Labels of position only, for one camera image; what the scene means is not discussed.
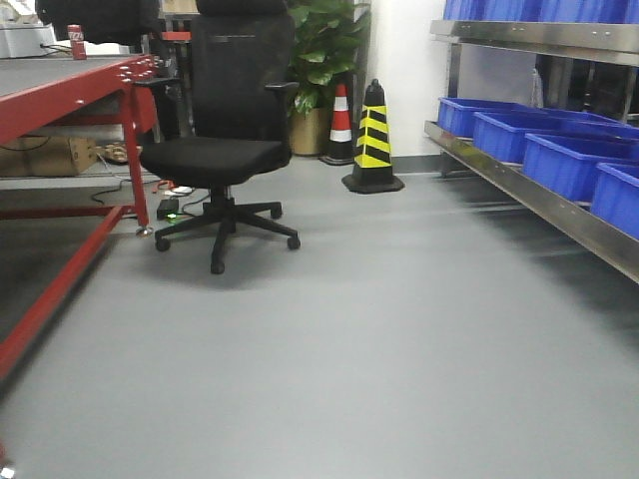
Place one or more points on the stainless steel shelf rack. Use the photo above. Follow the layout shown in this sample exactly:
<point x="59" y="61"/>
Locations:
<point x="615" y="44"/>

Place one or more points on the black yellow traffic cone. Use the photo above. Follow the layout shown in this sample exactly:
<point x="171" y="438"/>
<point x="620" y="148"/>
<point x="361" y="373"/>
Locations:
<point x="372" y="171"/>

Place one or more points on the red white traffic cone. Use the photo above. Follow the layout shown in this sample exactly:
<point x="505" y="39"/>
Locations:
<point x="339" y="148"/>

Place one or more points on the black office chair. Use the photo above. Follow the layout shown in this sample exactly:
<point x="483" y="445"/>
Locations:
<point x="241" y="51"/>

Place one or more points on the black power adapter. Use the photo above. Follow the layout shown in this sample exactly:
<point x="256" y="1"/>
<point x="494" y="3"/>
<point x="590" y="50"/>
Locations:
<point x="168" y="209"/>

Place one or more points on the blue bin farthest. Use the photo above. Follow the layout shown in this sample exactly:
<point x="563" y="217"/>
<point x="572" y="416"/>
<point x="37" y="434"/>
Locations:
<point x="457" y="115"/>

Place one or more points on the blue bin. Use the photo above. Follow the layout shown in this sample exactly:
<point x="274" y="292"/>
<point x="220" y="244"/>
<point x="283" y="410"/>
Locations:
<point x="567" y="165"/>
<point x="615" y="197"/>
<point x="502" y="135"/>
<point x="457" y="115"/>

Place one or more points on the green potted plant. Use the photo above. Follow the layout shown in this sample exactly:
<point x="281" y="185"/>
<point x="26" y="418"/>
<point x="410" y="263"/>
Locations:
<point x="327" y="37"/>

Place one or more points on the blue bin nearest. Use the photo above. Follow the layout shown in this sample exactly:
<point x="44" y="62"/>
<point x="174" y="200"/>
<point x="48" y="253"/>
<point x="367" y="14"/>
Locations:
<point x="615" y="197"/>

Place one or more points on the cardboard box under table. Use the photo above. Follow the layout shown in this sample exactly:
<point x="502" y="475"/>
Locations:
<point x="33" y="156"/>

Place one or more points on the red soda can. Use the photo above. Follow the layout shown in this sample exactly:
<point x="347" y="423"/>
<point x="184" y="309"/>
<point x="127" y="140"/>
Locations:
<point x="77" y="41"/>

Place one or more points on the red metal table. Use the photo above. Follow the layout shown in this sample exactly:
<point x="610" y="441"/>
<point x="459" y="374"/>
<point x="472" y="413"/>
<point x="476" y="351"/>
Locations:
<point x="50" y="105"/>

